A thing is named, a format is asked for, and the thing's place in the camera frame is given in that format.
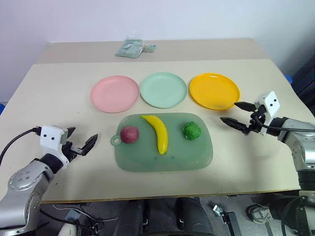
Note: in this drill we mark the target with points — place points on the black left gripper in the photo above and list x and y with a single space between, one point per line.
71 151

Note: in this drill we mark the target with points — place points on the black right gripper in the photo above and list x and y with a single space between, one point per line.
254 123

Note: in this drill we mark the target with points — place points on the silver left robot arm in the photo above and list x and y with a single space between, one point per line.
23 178

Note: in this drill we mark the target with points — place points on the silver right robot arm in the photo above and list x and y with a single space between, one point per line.
295 132

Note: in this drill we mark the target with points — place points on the yellow plastic plate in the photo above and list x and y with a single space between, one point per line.
214 91

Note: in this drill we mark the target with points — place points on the pink plastic plate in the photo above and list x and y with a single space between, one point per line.
114 94

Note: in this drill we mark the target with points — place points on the mint green plastic plate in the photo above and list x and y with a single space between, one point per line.
163 90

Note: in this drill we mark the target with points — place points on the red toy apple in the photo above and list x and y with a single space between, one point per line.
129 134

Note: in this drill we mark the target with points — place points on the blue plastic box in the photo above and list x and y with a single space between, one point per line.
290 78

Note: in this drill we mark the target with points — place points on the translucent green cutting board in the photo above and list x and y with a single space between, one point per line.
182 155

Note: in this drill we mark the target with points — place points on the dark chair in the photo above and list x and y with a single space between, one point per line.
306 76

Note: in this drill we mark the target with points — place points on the yellow toy banana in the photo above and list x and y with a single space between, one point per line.
161 132

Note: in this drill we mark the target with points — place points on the blue plastic crate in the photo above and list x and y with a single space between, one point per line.
2 108

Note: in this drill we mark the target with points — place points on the white rounded base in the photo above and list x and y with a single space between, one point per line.
69 229

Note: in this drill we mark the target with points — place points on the grey sneaker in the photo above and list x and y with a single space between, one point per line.
259 214

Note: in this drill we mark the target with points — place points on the clear bag of green items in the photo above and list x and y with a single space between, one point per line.
128 49

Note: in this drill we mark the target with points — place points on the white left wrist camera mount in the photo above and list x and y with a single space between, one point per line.
50 137

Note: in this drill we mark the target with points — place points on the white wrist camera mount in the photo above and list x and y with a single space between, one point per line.
270 103
50 137

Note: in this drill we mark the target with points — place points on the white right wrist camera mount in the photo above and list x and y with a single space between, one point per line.
270 103

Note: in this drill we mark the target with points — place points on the white and black metal bracket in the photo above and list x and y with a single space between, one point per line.
227 221

